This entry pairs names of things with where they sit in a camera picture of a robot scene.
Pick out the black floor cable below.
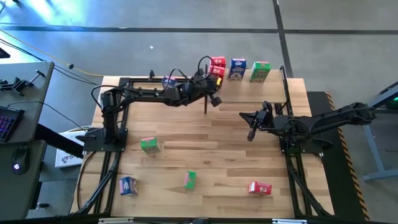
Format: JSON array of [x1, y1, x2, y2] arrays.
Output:
[[0, 37, 102, 86]]

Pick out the black backlit keyboard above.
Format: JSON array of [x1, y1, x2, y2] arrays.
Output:
[[0, 105, 25, 143]]

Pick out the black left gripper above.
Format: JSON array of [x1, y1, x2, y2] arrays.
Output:
[[185, 72, 223, 108]]

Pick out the black shelf divider bar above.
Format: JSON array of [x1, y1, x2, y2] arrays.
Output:
[[204, 64, 208, 114]]

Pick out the blue Frosted Flakes cereal box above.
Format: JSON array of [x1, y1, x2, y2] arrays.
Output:
[[160, 75, 178, 90], [228, 58, 248, 81], [118, 175, 139, 197]]

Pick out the yellow floor cable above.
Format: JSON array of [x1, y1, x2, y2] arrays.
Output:
[[0, 29, 105, 78]]

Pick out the grey desk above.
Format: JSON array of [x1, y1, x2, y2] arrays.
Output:
[[0, 61, 55, 220]]

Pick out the black aluminium table frame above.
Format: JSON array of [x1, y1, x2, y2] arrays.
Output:
[[279, 65, 335, 218], [70, 76, 206, 216]]

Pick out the red Froot Loops cereal box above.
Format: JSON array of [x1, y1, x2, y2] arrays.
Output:
[[210, 65, 226, 81], [248, 181, 273, 196], [210, 56, 227, 68]]

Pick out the silver metal bracket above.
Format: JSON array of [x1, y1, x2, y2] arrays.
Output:
[[272, 218, 308, 224], [98, 217, 134, 224]]

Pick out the black device with green light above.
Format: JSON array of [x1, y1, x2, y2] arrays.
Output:
[[385, 96, 398, 110]]

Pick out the black aluminium frame crossbar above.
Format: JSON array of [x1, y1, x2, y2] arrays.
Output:
[[0, 213, 398, 224]]

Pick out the black hazard-striped floor mat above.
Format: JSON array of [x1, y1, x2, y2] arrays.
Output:
[[306, 91, 371, 222]]

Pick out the black desk clamp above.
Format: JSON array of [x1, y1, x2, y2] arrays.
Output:
[[0, 70, 47, 96]]

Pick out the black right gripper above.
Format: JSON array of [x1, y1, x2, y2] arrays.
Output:
[[238, 101, 276, 142]]

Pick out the white printed box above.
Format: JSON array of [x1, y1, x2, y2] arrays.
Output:
[[55, 126, 94, 169]]

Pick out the grey metal stand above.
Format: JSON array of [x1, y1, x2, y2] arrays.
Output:
[[343, 81, 398, 182]]

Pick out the black desk support beam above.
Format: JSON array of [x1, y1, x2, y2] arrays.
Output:
[[34, 124, 85, 158]]

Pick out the black computer mouse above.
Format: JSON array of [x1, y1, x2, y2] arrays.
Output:
[[11, 146, 31, 175]]

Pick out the green Apple Jacks cereal box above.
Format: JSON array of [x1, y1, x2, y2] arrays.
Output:
[[139, 136, 162, 155], [183, 170, 198, 191], [249, 60, 272, 83]]

